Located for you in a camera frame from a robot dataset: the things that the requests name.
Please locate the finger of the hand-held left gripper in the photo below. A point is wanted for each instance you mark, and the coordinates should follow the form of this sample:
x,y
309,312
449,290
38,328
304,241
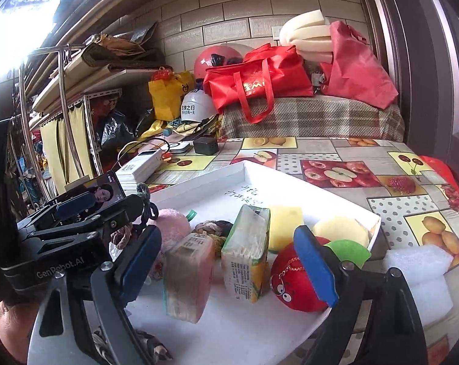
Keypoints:
x,y
115,213
75,205

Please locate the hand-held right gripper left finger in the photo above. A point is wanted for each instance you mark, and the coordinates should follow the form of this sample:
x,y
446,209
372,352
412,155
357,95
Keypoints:
x,y
138,266

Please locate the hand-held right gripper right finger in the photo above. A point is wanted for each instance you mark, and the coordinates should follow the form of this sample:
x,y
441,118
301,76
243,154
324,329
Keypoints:
x,y
313,270

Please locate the red plush apple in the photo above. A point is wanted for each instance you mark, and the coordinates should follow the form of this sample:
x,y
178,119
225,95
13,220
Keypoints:
x,y
290,281

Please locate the yellow square sponge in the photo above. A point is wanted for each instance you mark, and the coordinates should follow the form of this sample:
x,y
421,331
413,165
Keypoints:
x,y
286,228

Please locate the pale yellow sponge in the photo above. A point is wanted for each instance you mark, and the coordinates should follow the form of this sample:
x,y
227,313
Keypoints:
x,y
343,230

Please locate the pink plastic-wrapped pack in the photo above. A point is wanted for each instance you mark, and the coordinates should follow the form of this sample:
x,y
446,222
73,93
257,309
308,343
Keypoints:
x,y
187,277

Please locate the pink plush toy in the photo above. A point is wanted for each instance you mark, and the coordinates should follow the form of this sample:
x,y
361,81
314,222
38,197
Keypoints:
x,y
172,228

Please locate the yellow green tissue pack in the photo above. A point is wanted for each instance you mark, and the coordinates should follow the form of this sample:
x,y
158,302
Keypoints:
x,y
244,262

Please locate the leopard print scrunchie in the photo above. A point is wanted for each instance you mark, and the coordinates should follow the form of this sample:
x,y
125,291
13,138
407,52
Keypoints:
x,y
153,346

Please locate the brown plush toy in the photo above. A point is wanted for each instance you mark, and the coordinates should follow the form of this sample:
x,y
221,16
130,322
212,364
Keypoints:
x,y
214,229

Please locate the white tray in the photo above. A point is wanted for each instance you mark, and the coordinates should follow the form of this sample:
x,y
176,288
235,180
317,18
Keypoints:
x,y
229,327

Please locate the person's left hand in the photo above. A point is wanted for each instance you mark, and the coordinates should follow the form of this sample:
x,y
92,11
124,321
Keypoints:
x,y
14,330

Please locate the black smartphone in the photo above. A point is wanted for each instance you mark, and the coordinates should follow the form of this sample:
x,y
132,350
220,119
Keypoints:
x,y
107,192

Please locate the white power bank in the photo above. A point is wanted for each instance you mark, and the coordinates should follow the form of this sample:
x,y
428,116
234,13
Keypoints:
x,y
145,165

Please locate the yellow cloth curtain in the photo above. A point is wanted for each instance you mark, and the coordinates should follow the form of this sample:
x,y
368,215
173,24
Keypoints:
x,y
77,140

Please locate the black plastic bag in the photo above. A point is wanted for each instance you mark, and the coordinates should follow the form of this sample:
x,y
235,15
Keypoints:
x,y
115,125

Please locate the white round charger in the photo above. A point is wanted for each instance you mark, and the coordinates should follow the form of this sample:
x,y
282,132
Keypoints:
x,y
180,147

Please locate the white foam block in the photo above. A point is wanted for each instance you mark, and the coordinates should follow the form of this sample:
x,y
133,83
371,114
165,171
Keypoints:
x,y
433,300
419,262

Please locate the chrome tube rack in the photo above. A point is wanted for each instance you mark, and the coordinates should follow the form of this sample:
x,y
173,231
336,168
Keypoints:
x,y
64,95

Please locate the black power adapter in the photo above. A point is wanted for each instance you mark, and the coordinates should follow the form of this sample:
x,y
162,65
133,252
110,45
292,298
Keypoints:
x,y
206,146

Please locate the metal shelf rack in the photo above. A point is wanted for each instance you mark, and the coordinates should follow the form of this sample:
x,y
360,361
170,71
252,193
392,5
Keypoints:
x,y
100,93

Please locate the fruit print tablecloth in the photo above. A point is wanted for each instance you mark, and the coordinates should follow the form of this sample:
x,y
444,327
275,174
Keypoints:
x,y
320,152

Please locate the yellow bag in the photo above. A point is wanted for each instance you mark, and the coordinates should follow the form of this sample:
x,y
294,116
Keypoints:
x,y
165,99

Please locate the white helmet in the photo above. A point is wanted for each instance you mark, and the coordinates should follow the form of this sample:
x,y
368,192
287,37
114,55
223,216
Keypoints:
x,y
195,106

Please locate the plaid cloth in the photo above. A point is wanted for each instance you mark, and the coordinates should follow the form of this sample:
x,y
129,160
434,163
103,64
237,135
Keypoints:
x,y
309,118

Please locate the folded brown bags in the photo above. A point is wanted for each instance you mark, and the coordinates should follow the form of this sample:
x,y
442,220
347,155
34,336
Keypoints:
x,y
111,53

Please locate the pink helmet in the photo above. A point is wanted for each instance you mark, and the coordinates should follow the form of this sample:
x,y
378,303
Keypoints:
x,y
206,62

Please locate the red tote bag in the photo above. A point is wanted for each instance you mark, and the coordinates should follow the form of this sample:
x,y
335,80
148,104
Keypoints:
x,y
275,76

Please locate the red nonwoven bag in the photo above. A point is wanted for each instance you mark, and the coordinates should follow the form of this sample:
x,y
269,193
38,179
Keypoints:
x,y
359,72

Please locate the cream foam roll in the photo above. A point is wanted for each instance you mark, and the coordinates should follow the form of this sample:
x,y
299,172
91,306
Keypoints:
x,y
305,34

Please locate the brown door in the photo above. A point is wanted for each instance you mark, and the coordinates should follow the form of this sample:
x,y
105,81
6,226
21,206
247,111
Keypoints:
x,y
423,45

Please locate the white wall switch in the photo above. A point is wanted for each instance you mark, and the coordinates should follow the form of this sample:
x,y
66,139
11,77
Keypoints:
x,y
276,32

